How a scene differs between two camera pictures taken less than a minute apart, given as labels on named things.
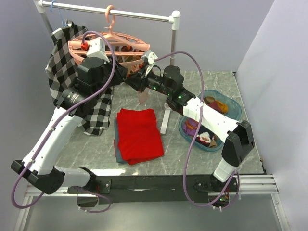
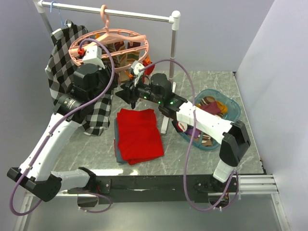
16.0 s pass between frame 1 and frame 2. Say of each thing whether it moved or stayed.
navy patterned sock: moved
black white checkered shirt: stayed
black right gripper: moved
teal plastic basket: stayed
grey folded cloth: stayed
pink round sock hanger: moved
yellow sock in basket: stayed
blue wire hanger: stayed
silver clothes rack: stayed
